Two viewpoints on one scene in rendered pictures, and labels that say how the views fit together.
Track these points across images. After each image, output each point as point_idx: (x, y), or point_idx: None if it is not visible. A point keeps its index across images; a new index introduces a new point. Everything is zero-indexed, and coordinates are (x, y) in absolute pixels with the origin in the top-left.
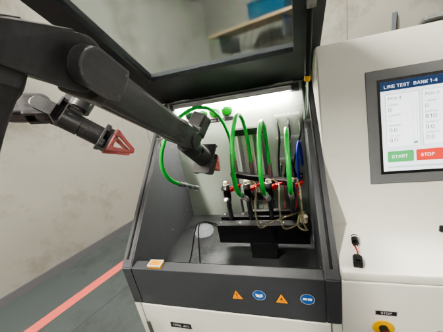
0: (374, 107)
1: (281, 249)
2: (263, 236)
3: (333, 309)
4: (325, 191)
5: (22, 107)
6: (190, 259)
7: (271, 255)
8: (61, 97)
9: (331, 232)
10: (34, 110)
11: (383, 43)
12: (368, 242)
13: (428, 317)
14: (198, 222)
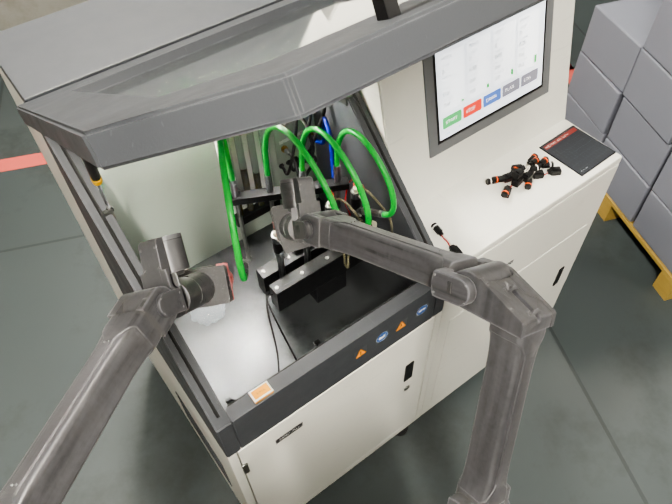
0: (430, 72)
1: None
2: (333, 272)
3: (439, 303)
4: (406, 192)
5: (159, 327)
6: (278, 357)
7: (339, 287)
8: (166, 272)
9: (427, 235)
10: (169, 318)
11: None
12: (446, 225)
13: None
14: (266, 306)
